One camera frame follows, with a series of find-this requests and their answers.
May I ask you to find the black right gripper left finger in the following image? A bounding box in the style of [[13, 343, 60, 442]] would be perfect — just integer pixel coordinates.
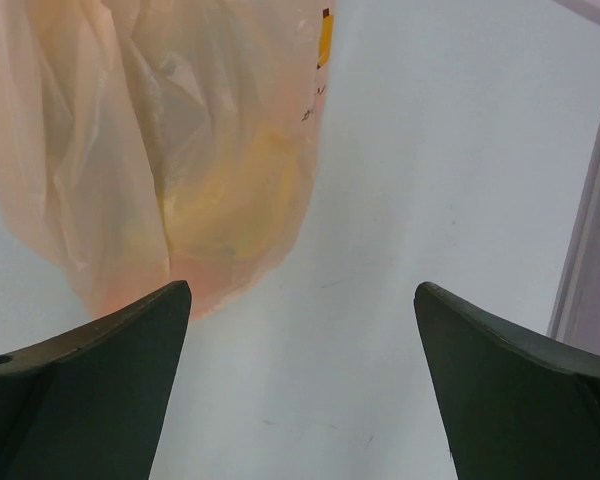
[[0, 281, 191, 479]]

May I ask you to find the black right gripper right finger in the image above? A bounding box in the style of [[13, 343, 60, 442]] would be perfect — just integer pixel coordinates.
[[414, 282, 600, 479]]

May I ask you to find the translucent orange plastic bag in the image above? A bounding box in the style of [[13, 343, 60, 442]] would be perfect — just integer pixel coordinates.
[[0, 1, 336, 318]]

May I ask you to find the aluminium frame post right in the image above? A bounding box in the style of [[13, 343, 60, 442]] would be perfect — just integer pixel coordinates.
[[547, 121, 600, 344]]

